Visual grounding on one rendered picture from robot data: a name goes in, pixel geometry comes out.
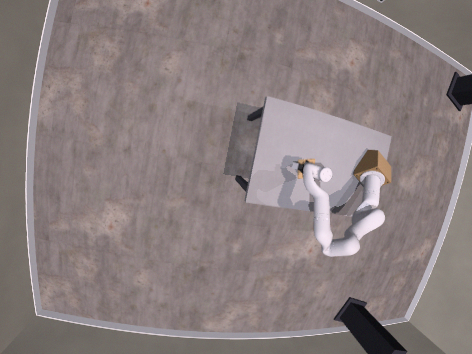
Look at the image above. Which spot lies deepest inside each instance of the tan mat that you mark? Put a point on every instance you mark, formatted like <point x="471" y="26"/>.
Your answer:
<point x="302" y="161"/>

